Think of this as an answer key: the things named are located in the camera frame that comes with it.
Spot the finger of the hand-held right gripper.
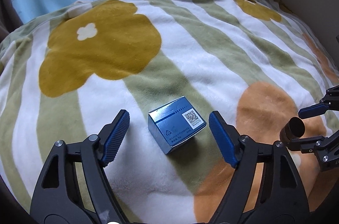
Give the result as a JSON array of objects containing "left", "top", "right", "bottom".
[
  {"left": 298, "top": 86, "right": 339, "bottom": 120},
  {"left": 285, "top": 130, "right": 339, "bottom": 152}
]

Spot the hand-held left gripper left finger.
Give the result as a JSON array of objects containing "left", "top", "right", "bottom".
[{"left": 30, "top": 109, "right": 131, "bottom": 224}]

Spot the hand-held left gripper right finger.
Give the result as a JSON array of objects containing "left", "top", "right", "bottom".
[{"left": 209, "top": 111, "right": 310, "bottom": 224}]

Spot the small black jar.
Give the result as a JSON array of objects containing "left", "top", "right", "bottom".
[{"left": 279, "top": 117, "right": 306, "bottom": 147}]

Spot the small shiny square box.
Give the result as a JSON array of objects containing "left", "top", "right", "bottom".
[{"left": 147, "top": 96, "right": 207, "bottom": 156}]

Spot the striped floral fleece blanket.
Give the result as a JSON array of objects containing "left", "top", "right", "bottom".
[{"left": 0, "top": 0, "right": 339, "bottom": 224}]

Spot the beige curtain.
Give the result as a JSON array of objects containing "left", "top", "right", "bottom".
[{"left": 0, "top": 0, "right": 25, "bottom": 40}]

